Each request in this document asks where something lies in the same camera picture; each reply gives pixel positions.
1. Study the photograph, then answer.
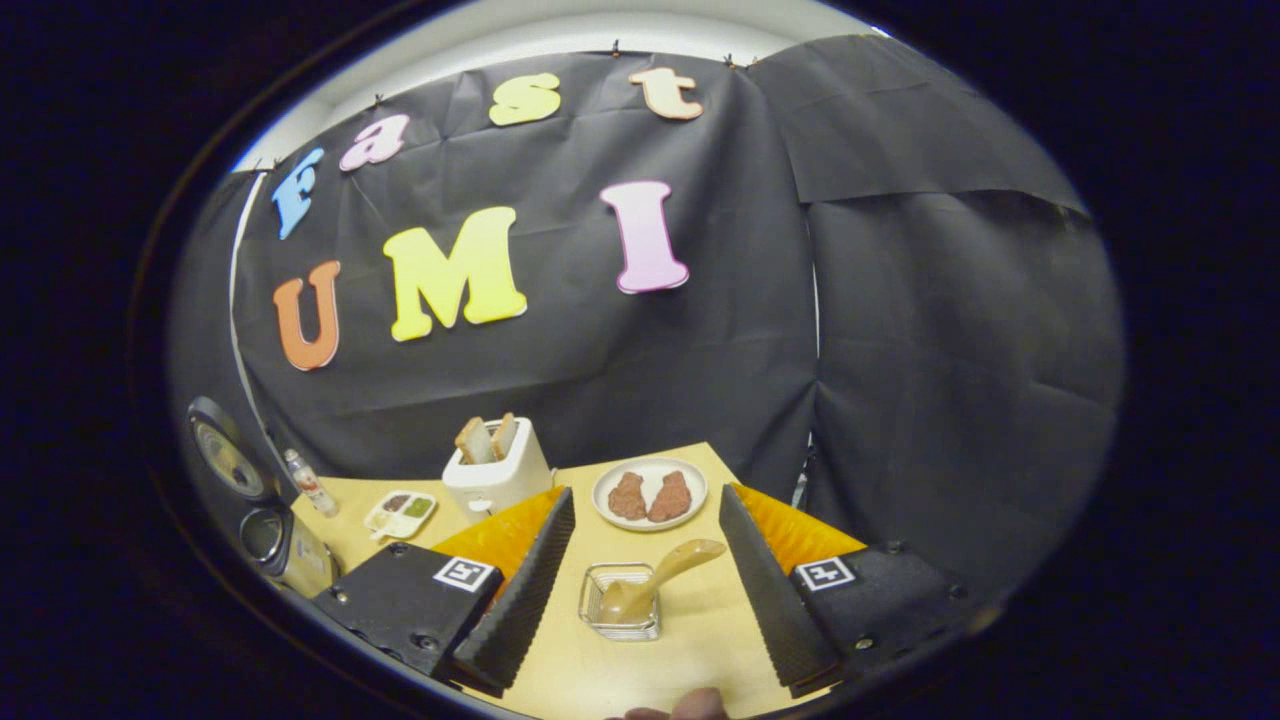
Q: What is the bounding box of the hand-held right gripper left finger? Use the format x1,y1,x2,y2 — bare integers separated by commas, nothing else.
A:
312,487,578,698

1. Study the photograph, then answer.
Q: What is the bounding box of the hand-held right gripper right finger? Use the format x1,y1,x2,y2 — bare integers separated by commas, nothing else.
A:
718,483,977,698

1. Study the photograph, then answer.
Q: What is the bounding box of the metal wire chopstick holder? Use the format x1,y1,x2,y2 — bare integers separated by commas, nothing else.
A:
578,562,663,642

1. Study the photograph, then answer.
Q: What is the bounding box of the wooden spoon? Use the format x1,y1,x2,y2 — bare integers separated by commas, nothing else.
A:
598,540,728,626

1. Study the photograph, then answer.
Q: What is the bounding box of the dark grey rice cooker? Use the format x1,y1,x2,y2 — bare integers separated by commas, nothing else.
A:
187,396,341,601

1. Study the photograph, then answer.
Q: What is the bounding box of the white toaster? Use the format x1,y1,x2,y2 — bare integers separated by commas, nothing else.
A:
442,415,554,524

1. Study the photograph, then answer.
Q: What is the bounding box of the brown meat piece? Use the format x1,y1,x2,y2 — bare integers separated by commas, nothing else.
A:
647,470,693,525
608,472,649,523

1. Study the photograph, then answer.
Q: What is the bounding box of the white divided grain dish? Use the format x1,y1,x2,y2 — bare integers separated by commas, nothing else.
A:
363,490,438,541

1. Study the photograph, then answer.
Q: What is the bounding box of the round white plate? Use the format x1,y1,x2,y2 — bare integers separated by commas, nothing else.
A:
592,457,709,532

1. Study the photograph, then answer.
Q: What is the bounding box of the black backdrop cloth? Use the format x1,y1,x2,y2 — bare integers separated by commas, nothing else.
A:
170,35,1126,601

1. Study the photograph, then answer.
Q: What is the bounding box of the small glass jar red label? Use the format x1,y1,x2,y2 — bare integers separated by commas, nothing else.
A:
283,448,341,518

